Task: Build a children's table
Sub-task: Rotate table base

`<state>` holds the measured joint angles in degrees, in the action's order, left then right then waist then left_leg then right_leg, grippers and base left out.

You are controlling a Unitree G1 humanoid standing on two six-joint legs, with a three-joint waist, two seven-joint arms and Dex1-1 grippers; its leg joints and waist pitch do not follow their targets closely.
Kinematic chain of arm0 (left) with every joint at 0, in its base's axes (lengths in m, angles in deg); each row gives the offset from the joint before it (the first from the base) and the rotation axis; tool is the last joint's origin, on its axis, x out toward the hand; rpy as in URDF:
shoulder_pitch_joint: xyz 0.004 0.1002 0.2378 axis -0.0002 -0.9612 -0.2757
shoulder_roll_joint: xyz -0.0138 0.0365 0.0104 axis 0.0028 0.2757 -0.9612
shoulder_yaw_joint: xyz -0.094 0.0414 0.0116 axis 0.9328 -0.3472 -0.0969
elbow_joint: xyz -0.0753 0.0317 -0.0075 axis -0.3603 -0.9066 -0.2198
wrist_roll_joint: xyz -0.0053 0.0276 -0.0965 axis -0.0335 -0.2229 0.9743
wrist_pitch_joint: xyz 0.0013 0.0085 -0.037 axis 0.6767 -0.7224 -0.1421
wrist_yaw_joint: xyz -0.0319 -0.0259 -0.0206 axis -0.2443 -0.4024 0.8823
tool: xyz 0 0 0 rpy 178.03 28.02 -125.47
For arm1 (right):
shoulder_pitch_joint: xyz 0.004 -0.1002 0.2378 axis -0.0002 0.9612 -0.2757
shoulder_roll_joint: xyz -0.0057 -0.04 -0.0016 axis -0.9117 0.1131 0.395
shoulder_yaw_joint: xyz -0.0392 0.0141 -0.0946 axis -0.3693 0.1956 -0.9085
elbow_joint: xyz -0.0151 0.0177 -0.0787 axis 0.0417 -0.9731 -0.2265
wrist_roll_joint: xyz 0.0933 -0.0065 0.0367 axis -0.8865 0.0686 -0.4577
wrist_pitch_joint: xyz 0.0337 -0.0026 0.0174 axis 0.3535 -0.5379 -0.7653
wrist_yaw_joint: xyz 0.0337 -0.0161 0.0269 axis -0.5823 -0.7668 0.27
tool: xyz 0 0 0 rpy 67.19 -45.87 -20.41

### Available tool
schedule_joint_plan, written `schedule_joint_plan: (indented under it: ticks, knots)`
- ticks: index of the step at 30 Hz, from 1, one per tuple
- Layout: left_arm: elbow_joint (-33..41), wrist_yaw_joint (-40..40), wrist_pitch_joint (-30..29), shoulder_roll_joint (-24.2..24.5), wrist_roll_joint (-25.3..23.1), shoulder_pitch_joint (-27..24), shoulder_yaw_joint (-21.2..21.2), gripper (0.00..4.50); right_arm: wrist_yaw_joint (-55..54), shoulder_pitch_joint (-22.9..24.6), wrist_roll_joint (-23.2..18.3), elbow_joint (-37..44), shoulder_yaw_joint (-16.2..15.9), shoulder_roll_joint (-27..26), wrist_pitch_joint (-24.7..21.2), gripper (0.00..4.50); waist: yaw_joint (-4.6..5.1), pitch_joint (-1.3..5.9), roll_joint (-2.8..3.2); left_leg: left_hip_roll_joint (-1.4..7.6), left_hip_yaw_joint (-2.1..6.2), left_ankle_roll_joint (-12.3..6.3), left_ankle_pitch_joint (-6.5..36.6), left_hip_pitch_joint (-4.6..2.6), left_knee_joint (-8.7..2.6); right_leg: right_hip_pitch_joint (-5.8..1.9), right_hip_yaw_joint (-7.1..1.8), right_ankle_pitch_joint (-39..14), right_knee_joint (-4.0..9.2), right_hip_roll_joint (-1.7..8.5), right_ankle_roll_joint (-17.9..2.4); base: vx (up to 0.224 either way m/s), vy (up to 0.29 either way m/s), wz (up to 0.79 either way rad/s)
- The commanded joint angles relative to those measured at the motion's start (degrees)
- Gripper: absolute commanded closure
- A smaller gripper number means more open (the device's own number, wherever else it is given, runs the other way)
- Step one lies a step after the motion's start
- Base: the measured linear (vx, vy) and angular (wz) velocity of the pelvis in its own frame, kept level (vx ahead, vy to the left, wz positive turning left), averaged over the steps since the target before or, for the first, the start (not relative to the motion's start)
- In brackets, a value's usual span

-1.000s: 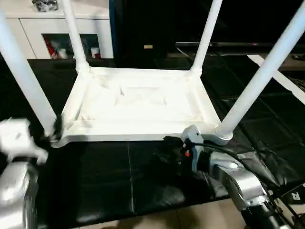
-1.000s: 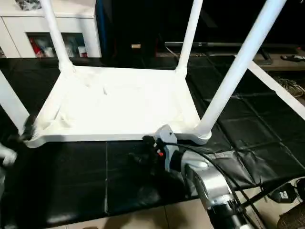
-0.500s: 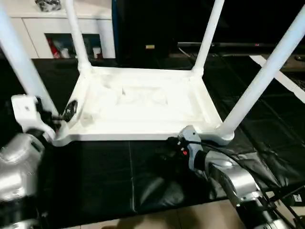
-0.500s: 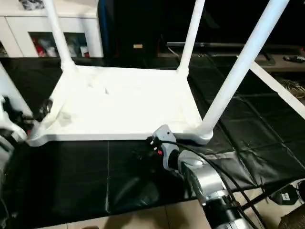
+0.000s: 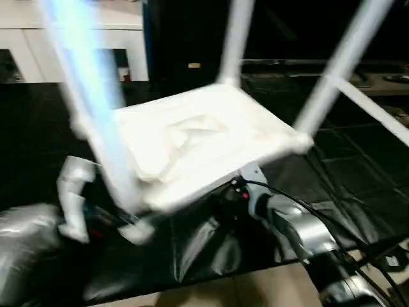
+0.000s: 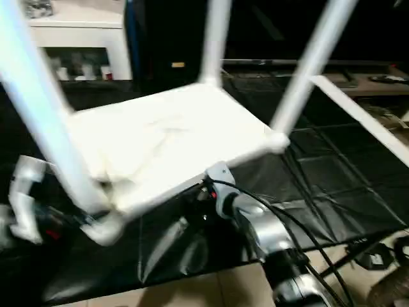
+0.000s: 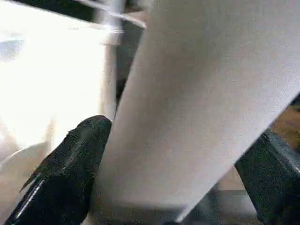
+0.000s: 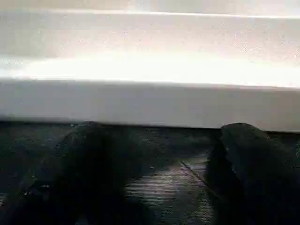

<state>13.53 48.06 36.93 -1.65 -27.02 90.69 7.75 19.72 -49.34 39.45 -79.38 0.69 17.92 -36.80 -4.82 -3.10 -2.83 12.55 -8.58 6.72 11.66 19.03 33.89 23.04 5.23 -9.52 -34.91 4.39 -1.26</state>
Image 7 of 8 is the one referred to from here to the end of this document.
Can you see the white plastic table top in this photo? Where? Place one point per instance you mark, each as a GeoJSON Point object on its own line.
{"type": "Point", "coordinates": [47, 84]}

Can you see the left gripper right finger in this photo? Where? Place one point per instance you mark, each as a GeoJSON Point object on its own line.
{"type": "Point", "coordinates": [276, 178]}

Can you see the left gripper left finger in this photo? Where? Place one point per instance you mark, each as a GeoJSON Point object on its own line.
{"type": "Point", "coordinates": [65, 173]}

